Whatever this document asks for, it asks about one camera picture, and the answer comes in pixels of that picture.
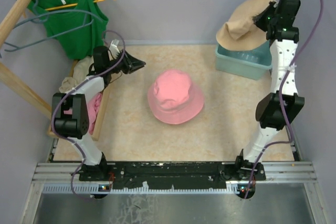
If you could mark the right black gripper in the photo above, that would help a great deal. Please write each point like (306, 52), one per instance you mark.
(271, 8)

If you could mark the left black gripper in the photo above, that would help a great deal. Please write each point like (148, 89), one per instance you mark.
(131, 64)

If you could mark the beige bucket hat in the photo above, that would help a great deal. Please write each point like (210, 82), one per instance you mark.
(240, 33)

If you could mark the pink hat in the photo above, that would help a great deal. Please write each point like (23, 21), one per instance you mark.
(174, 98)

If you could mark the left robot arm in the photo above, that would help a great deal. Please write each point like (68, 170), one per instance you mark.
(70, 118)

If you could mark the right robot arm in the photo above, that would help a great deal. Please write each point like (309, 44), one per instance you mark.
(283, 103)

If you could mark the light blue plastic bin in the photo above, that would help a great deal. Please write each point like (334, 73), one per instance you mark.
(251, 64)

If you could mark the beige garment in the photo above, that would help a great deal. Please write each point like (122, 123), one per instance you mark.
(80, 71)

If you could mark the pink garment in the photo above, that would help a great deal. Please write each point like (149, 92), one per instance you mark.
(93, 108)

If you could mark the green tank top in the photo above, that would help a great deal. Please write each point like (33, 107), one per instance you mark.
(78, 44)

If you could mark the grey clothes hanger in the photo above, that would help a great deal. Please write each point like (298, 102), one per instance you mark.
(56, 23)

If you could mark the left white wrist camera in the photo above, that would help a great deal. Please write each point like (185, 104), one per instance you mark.
(114, 47)

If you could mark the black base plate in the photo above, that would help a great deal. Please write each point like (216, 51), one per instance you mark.
(168, 175)

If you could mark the aluminium rail frame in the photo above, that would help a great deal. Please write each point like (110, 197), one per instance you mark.
(62, 178)

